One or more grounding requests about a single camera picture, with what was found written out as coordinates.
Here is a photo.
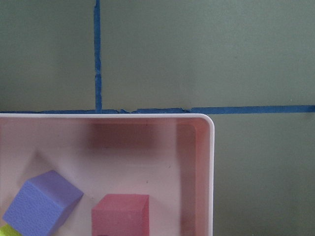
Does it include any pink plastic bin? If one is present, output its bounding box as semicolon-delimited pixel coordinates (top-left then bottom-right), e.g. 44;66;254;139
0;114;215;236

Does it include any yellow foam block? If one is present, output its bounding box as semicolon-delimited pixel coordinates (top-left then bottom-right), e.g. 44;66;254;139
0;224;21;236

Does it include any red foam block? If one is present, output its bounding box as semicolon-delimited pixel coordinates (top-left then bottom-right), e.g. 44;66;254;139
91;194;150;236

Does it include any purple foam block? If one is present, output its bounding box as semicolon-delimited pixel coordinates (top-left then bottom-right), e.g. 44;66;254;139
2;170;84;236

